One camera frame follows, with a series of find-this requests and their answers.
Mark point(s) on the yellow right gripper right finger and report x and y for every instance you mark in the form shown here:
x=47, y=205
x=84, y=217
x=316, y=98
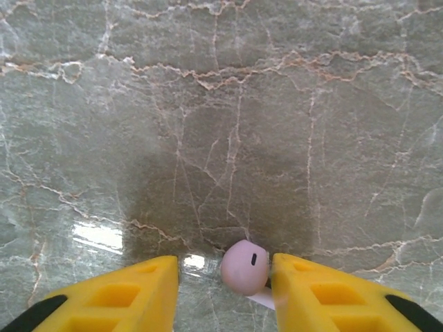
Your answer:
x=332, y=304

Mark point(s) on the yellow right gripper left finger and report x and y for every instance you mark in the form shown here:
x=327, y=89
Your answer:
x=114, y=304

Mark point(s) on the pink earbud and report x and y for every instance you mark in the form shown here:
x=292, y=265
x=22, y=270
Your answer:
x=242, y=273

